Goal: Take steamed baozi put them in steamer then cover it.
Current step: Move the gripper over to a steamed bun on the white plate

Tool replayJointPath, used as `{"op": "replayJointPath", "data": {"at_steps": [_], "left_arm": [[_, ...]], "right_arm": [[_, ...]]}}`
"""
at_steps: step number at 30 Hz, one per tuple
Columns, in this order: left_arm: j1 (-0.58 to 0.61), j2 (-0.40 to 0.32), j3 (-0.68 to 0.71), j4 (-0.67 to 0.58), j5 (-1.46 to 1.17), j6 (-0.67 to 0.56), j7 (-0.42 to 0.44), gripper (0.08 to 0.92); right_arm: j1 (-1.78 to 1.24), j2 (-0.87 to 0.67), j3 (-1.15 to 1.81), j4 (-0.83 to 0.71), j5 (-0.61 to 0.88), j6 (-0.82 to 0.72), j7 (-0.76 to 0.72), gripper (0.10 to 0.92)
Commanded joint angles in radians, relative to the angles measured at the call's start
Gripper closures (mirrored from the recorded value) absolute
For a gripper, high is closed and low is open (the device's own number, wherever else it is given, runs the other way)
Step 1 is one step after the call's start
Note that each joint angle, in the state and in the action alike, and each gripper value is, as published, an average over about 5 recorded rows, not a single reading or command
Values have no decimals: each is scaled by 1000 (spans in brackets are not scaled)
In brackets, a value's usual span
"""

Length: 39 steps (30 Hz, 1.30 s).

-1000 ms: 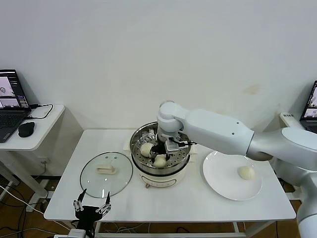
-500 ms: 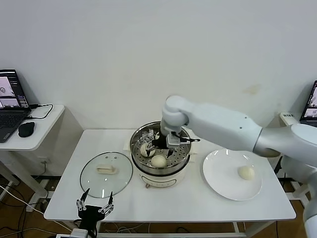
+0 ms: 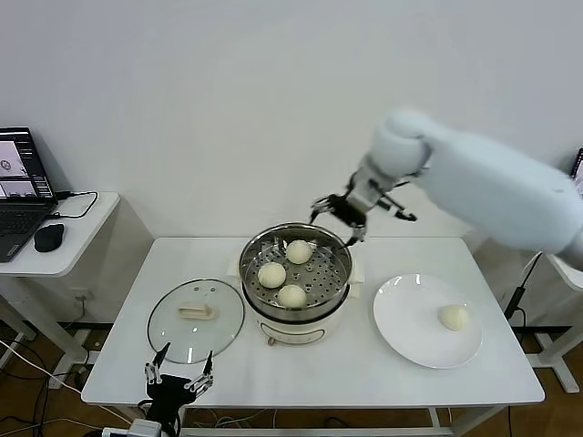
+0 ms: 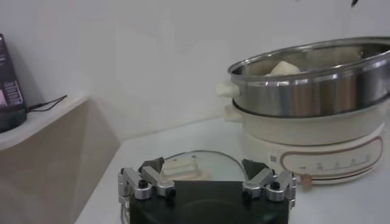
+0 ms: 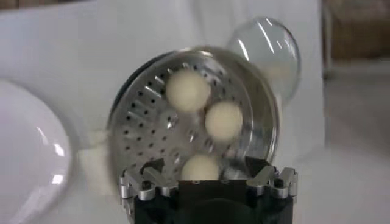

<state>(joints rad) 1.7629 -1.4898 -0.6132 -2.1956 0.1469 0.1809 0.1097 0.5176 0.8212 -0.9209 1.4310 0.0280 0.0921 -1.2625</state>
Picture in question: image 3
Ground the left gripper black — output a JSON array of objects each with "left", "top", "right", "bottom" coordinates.
[{"left": 144, "top": 341, "right": 216, "bottom": 436}]

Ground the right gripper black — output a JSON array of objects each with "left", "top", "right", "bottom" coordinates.
[{"left": 309, "top": 194, "right": 369, "bottom": 249}]

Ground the round glass lid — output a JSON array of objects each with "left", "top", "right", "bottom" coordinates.
[{"left": 146, "top": 278, "right": 245, "bottom": 365}]

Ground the white steamed baozi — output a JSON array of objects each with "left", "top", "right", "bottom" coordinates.
[
  {"left": 285, "top": 239, "right": 313, "bottom": 265},
  {"left": 277, "top": 284, "right": 308, "bottom": 310},
  {"left": 257, "top": 261, "right": 287, "bottom": 290},
  {"left": 437, "top": 304, "right": 469, "bottom": 332}
]

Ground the perforated steel steamer tray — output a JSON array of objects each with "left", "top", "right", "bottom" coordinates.
[{"left": 245, "top": 248, "right": 345, "bottom": 309}]

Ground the stainless steel steamer pot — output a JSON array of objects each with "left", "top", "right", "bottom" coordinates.
[{"left": 226, "top": 222, "right": 365, "bottom": 320}]

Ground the grey floor power strip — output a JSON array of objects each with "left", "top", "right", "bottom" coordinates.
[{"left": 47, "top": 363, "right": 90, "bottom": 391}]

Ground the cream electric cooker base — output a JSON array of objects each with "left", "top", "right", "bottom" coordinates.
[{"left": 226, "top": 254, "right": 365, "bottom": 348}]

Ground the white round plate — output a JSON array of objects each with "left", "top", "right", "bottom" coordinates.
[{"left": 372, "top": 272, "right": 483, "bottom": 370}]

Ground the black computer mouse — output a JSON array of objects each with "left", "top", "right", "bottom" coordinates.
[{"left": 33, "top": 223, "right": 66, "bottom": 253}]

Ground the open black laptop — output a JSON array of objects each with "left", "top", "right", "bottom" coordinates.
[
  {"left": 571, "top": 147, "right": 583, "bottom": 201},
  {"left": 0, "top": 126, "right": 59, "bottom": 264}
]

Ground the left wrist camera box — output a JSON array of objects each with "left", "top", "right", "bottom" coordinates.
[{"left": 129, "top": 419, "right": 163, "bottom": 437}]

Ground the white table frame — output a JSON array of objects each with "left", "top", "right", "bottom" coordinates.
[{"left": 157, "top": 402, "right": 506, "bottom": 437}]

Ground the white floor cable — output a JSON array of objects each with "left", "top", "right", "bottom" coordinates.
[{"left": 0, "top": 339, "right": 83, "bottom": 393}]

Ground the black usb cable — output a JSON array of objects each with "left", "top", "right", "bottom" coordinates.
[{"left": 45, "top": 190, "right": 98, "bottom": 220}]

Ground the black cable with adapter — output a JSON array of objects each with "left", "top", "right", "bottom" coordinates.
[{"left": 506, "top": 249, "right": 544, "bottom": 329}]

